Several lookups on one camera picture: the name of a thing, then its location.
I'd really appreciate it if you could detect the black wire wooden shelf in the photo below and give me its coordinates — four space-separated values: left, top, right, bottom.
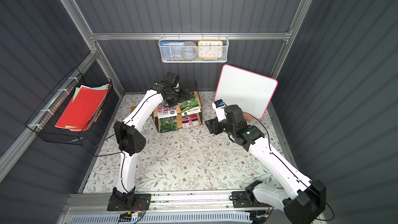
152 80 202 133

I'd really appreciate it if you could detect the blue box in basket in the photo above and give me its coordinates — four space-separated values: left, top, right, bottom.
159 40 184 62

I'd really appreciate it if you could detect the white perforated cable tray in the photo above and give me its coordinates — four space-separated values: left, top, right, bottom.
67 211 252 224

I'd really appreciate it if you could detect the purple flower seed bag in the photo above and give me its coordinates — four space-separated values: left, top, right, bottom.
158 105 178 119

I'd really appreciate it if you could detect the green plant seed bag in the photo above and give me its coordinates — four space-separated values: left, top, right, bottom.
179 98 201 116

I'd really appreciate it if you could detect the wooden easel stand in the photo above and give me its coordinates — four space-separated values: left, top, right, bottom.
243 114 254 123

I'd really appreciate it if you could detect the white wire hanging basket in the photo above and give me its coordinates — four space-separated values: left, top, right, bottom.
158 35 230 63

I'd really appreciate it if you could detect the yellow square clock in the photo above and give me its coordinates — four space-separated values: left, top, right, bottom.
198 40 223 60

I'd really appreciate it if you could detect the pink flower seed bag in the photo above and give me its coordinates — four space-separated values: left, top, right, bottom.
181 114 200 129

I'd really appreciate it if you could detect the pink framed whiteboard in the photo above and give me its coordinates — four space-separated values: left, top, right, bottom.
214 64 278 119

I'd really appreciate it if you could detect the dark green seed bag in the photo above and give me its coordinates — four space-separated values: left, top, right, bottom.
160 117 179 133

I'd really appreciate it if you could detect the black wire wall basket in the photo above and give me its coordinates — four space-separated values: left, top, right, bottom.
25 68 113 146

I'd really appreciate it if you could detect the grey tape roll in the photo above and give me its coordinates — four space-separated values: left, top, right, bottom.
180 41 198 61

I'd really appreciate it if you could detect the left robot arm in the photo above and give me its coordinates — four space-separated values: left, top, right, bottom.
114 72 190 194

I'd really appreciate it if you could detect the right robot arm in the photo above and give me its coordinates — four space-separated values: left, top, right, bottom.
205 100 326 224

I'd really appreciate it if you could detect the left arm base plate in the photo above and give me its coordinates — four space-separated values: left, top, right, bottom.
107 190 151 212

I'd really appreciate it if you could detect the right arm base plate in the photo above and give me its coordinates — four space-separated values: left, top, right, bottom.
229 191 270 208

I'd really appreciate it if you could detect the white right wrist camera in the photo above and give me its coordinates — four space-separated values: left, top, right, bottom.
212 100 226 122

